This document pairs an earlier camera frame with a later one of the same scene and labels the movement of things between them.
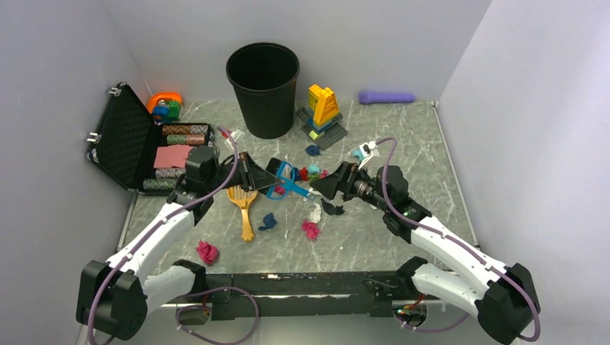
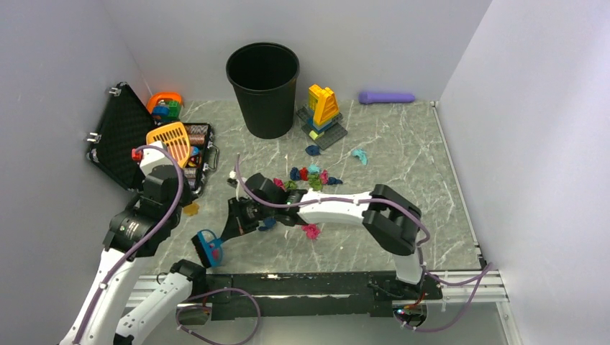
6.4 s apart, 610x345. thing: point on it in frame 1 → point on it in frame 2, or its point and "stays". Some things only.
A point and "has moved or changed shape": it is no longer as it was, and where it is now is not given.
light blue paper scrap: (313, 168) stays
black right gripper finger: (337, 181) → (235, 223)
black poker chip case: (142, 154) stays
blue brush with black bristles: (285, 171) → (210, 253)
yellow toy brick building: (322, 117) stays
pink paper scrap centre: (311, 229) stays
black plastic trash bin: (265, 75) stays
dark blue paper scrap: (269, 221) stays
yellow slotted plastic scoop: (243, 199) has moved or changed shape
